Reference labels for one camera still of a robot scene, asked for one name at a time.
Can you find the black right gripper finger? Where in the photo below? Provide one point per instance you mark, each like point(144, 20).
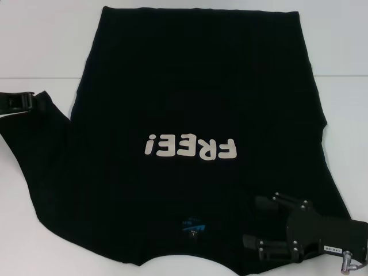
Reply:
point(273, 251)
point(266, 202)

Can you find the black t-shirt with FREE print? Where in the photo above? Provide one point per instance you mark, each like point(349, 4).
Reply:
point(187, 86)

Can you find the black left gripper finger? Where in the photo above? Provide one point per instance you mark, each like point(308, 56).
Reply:
point(20, 100)

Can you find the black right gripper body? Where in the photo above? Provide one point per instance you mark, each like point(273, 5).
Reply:
point(316, 233)

